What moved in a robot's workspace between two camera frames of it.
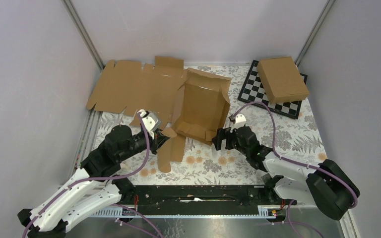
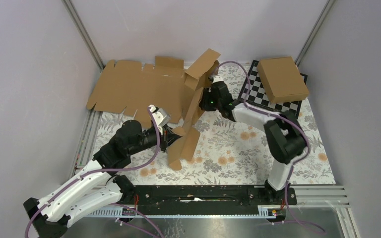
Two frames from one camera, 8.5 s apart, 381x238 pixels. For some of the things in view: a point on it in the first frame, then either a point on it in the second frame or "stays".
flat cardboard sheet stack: [128, 85] stays
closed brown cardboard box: [282, 80] stays
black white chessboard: [254, 90] stays
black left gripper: [158, 139] to [169, 136]
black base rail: [196, 200] stays
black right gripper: [222, 134] to [203, 104]
